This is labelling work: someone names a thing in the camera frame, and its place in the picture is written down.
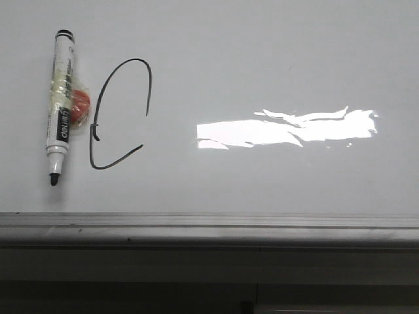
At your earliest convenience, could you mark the red round magnet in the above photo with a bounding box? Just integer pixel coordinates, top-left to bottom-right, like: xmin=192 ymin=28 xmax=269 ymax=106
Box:
xmin=71 ymin=90 xmax=90 ymax=125

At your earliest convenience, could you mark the white black whiteboard marker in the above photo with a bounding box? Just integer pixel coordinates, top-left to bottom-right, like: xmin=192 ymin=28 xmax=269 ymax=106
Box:
xmin=46 ymin=29 xmax=75 ymax=186

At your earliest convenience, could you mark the white whiteboard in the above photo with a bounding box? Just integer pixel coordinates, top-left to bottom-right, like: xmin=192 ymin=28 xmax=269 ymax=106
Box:
xmin=1 ymin=1 xmax=418 ymax=216

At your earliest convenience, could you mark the aluminium whiteboard tray frame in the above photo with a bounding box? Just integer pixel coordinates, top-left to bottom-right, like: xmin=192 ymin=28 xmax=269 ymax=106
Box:
xmin=1 ymin=212 xmax=418 ymax=249

